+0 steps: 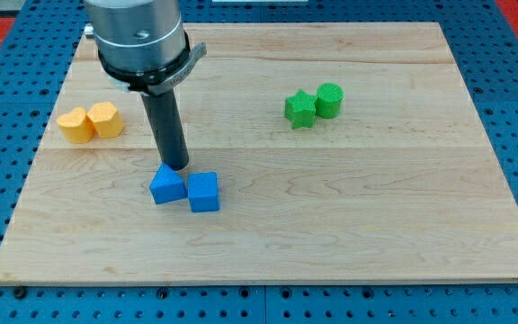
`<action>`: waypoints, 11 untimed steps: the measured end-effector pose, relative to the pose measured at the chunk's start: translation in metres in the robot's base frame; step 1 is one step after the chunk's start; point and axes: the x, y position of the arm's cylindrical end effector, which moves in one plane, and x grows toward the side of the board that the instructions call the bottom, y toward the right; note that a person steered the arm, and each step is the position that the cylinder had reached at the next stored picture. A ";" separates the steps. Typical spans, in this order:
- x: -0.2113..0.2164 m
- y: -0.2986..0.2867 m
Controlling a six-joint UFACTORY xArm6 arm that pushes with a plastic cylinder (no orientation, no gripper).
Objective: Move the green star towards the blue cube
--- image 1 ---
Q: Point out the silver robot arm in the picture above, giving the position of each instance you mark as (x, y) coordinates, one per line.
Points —
(142, 43)

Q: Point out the blue cube block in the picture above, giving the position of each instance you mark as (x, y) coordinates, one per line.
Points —
(203, 192)

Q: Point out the green star block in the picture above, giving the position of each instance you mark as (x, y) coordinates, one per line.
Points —
(300, 109)

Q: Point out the blue triangular block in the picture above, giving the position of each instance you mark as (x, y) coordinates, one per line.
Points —
(167, 186)

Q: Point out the green cylinder block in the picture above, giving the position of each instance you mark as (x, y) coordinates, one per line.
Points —
(329, 100)

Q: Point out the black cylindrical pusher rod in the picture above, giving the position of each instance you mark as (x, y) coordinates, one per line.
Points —
(165, 122)

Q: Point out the light wooden board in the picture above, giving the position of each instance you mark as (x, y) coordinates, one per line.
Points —
(402, 187)

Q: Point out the yellow hexagon block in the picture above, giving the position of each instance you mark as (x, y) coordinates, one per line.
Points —
(106, 120)

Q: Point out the yellow heart block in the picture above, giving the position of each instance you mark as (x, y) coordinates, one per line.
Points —
(76, 126)

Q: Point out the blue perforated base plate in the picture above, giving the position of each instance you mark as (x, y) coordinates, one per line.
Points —
(37, 43)

